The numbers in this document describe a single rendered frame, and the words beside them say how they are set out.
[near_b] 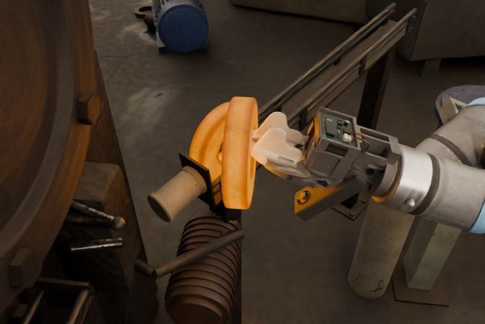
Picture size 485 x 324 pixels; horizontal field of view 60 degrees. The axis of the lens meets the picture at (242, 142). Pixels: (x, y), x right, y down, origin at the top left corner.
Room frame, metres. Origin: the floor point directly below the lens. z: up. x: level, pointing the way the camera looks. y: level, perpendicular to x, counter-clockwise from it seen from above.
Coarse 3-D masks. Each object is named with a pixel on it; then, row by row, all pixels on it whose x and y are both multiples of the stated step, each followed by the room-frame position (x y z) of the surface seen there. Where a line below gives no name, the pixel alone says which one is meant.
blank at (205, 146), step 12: (216, 108) 0.61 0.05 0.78; (204, 120) 0.59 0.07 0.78; (216, 120) 0.59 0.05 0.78; (204, 132) 0.57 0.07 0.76; (216, 132) 0.57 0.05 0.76; (192, 144) 0.57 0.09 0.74; (204, 144) 0.56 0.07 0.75; (216, 144) 0.57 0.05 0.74; (192, 156) 0.56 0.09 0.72; (204, 156) 0.55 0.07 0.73; (216, 156) 0.57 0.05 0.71; (216, 168) 0.57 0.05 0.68
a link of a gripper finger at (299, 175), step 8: (272, 160) 0.42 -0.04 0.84; (272, 168) 0.41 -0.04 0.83; (280, 168) 0.41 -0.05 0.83; (288, 168) 0.41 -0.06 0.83; (296, 168) 0.41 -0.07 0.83; (304, 168) 0.41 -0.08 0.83; (280, 176) 0.40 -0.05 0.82; (288, 176) 0.40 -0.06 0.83; (296, 176) 0.40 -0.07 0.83; (304, 176) 0.40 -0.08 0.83; (304, 184) 0.40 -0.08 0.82; (312, 184) 0.40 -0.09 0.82
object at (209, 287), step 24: (192, 216) 0.60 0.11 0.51; (216, 216) 0.58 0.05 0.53; (192, 240) 0.52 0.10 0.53; (240, 240) 0.56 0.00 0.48; (192, 264) 0.47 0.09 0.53; (216, 264) 0.47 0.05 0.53; (168, 288) 0.43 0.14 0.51; (192, 288) 0.42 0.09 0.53; (216, 288) 0.42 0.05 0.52; (168, 312) 0.41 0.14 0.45; (192, 312) 0.39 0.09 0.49; (216, 312) 0.39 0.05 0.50
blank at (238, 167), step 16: (240, 112) 0.44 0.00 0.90; (256, 112) 0.50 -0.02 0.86; (224, 128) 0.42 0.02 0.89; (240, 128) 0.42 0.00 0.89; (256, 128) 0.50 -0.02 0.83; (224, 144) 0.40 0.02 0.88; (240, 144) 0.40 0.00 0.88; (224, 160) 0.39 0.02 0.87; (240, 160) 0.39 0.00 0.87; (224, 176) 0.38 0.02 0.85; (240, 176) 0.38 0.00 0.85; (224, 192) 0.37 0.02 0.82; (240, 192) 0.37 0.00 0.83; (240, 208) 0.38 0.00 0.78
